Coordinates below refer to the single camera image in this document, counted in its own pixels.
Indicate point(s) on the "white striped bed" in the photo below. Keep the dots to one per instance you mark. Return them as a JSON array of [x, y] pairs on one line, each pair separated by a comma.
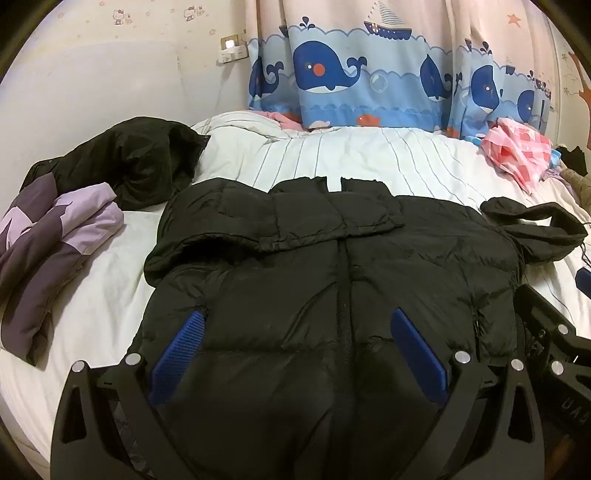
[[369, 157]]

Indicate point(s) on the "white wall socket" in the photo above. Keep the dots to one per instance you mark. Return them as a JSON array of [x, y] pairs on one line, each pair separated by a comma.
[[231, 48]]

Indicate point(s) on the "blue whale print curtain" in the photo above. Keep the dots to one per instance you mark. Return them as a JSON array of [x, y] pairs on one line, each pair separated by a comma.
[[323, 69]]

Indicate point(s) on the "pink checked cloth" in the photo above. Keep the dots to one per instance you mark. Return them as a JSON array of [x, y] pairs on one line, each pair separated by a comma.
[[512, 147]]

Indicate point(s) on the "orange tree wall decal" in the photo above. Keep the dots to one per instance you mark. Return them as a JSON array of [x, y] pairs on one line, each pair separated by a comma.
[[577, 74]]

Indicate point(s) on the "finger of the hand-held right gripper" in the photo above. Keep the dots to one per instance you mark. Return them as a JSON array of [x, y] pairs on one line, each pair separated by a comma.
[[540, 314], [584, 278]]

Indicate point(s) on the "cartoon cat wall sticker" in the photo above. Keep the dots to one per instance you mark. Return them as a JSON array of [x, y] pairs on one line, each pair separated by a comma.
[[194, 13], [123, 17]]

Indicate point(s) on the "small pink cloth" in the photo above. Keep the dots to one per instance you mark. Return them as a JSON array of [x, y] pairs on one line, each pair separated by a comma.
[[286, 121]]

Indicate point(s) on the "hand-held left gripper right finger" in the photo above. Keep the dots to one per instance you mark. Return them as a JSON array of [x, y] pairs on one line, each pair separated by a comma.
[[418, 355]]

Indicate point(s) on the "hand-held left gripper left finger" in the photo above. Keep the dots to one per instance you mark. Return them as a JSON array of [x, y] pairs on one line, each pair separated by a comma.
[[178, 350]]

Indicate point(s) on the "olive quilted coat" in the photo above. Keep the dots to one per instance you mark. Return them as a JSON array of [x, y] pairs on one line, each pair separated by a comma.
[[579, 187]]

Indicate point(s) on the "crumpled black jacket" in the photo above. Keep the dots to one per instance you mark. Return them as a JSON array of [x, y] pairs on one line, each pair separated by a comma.
[[138, 161]]

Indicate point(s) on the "orange star wall sticker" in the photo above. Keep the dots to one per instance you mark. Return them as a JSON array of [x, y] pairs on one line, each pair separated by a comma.
[[514, 19]]

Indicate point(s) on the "large black puffer jacket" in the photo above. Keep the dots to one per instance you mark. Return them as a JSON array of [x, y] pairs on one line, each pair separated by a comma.
[[295, 277]]

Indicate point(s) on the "dark clothes pile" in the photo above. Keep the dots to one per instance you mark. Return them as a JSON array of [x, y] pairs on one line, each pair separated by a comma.
[[570, 159]]

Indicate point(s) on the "purple and lilac jacket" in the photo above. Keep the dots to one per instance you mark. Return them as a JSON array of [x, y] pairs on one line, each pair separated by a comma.
[[41, 258]]

